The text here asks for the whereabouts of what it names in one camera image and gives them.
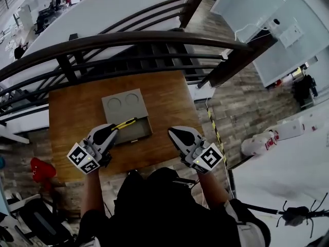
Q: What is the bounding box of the wooden table with black legs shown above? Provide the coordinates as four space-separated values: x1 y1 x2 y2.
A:
48 70 204 184

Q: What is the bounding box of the slim dark wooden newel post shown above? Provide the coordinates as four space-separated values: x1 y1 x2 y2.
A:
178 0 214 29

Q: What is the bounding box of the yellow pen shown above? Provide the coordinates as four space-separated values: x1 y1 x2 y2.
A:
112 117 138 131

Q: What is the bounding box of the grey drawer box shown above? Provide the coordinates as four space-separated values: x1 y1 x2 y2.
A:
101 88 154 146

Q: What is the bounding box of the white plastic bag red print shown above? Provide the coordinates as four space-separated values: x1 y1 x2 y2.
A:
241 130 280 156

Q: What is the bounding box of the grey cap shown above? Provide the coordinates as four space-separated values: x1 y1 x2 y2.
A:
282 206 310 227

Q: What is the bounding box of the white cabinet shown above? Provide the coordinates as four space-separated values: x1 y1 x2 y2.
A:
17 4 35 27

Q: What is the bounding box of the person's black clothing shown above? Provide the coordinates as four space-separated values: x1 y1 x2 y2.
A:
77 167 270 247

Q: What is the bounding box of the yellow black floor cable cover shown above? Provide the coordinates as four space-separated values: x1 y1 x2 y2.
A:
207 108 228 167

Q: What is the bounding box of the white wall camera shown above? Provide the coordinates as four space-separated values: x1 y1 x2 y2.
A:
267 18 281 31

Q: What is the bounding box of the black coat rack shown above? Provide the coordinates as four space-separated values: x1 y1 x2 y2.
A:
241 193 329 239

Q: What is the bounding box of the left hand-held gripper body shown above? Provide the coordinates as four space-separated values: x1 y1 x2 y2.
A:
66 135 114 175

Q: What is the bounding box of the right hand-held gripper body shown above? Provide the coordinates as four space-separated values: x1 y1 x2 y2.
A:
181 137 224 174

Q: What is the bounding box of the thick dark wooden newel post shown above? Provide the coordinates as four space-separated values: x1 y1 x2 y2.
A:
197 33 278 89

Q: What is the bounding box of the black waist device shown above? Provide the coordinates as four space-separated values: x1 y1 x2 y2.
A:
172 178 196 187

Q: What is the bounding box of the clothes rack with garments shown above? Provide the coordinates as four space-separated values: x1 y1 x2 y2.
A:
52 0 72 10

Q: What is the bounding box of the white wall panel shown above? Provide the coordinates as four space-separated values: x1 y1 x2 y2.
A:
279 24 304 49

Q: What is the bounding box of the black office chair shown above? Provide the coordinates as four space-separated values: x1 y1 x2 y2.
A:
7 194 75 247

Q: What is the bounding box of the black metal railing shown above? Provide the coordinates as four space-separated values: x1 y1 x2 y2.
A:
0 0 255 126

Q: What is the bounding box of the person's right forearm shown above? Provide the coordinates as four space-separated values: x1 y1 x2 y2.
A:
197 171 229 210

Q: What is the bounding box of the person's left forearm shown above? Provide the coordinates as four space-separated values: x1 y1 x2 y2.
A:
81 167 106 218

